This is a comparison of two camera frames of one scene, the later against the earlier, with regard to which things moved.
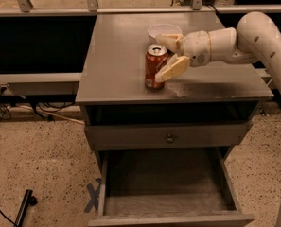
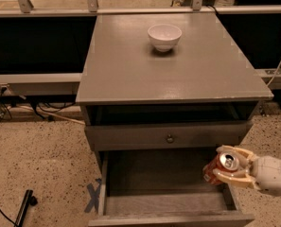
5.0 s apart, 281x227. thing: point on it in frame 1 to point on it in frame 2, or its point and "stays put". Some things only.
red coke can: x=154 y=55 to x=227 y=161
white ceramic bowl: x=163 y=28 stays put
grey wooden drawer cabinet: x=164 y=152 stays put
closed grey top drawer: x=166 y=135 stays put
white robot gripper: x=196 y=48 to x=270 y=173
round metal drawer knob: x=169 y=139 stays put
